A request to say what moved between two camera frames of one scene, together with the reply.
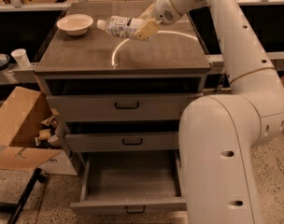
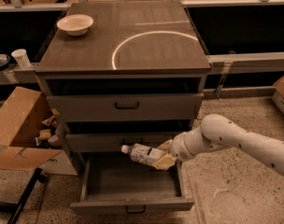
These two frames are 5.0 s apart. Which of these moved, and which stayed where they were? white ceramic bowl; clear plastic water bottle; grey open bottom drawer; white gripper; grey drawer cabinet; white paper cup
Moved: clear plastic water bottle; white gripper
Stayed: grey open bottom drawer; white ceramic bowl; grey drawer cabinet; white paper cup
